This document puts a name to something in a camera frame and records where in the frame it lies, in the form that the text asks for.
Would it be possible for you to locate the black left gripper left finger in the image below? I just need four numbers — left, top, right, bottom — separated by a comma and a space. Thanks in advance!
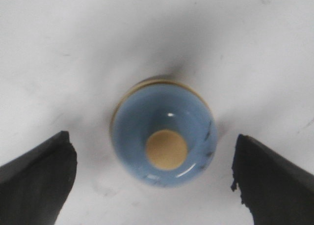
0, 131, 77, 225

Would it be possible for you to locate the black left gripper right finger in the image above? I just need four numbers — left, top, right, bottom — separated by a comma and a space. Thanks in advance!
231, 134, 314, 225

